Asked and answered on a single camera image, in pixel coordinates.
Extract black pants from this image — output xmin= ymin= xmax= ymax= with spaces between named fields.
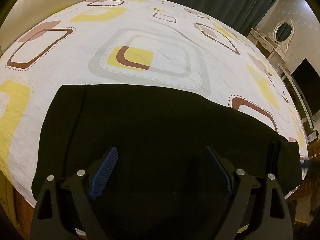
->
xmin=32 ymin=84 xmax=302 ymax=239

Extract white TV stand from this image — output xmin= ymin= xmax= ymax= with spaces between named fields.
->
xmin=277 ymin=63 xmax=319 ymax=145

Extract black flat screen television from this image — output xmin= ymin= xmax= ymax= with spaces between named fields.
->
xmin=291 ymin=59 xmax=320 ymax=115

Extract white vanity dressing table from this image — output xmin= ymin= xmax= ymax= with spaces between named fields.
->
xmin=247 ymin=28 xmax=285 ymax=68

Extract oval vanity mirror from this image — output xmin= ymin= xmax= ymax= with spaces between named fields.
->
xmin=267 ymin=18 xmax=295 ymax=54

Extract patterned white bed sheet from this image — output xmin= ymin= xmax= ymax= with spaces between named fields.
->
xmin=1 ymin=0 xmax=308 ymax=209

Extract cream tufted headboard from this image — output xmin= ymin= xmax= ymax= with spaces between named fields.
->
xmin=1 ymin=0 xmax=85 ymax=53

